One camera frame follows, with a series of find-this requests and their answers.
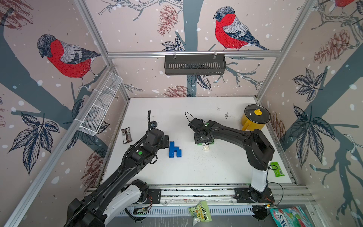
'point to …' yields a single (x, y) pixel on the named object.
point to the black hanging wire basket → (195, 65)
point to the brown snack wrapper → (126, 135)
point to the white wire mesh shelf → (93, 119)
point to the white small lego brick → (206, 147)
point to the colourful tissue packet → (291, 216)
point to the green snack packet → (200, 213)
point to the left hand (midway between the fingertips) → (161, 134)
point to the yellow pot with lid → (254, 117)
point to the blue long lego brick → (172, 149)
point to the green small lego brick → (201, 144)
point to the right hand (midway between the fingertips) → (200, 138)
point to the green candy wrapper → (278, 172)
